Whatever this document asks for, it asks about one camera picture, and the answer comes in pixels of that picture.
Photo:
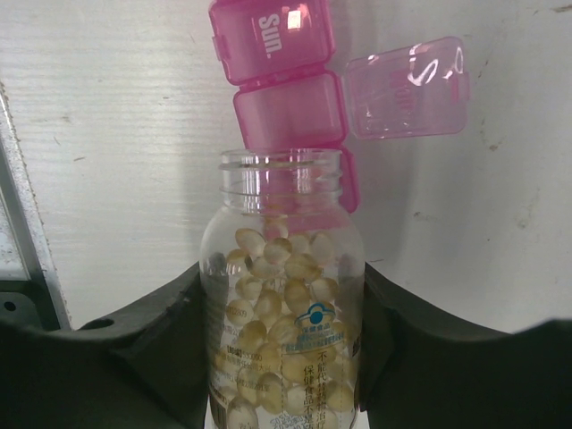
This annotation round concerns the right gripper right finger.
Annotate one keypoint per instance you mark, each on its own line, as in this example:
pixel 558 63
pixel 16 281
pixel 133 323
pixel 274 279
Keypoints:
pixel 422 367

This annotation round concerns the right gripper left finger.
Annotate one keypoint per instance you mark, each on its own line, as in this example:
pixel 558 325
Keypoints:
pixel 142 366

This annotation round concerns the clear bottle yellow capsules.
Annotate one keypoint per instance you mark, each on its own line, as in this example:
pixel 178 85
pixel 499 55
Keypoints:
pixel 283 269

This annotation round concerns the pink weekly pill organizer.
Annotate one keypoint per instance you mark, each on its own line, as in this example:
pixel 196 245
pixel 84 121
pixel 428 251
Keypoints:
pixel 276 54

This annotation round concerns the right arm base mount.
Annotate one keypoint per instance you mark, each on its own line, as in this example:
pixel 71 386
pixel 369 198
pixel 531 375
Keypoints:
pixel 28 303

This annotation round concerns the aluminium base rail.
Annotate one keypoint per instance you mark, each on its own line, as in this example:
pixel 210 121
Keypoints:
pixel 25 253

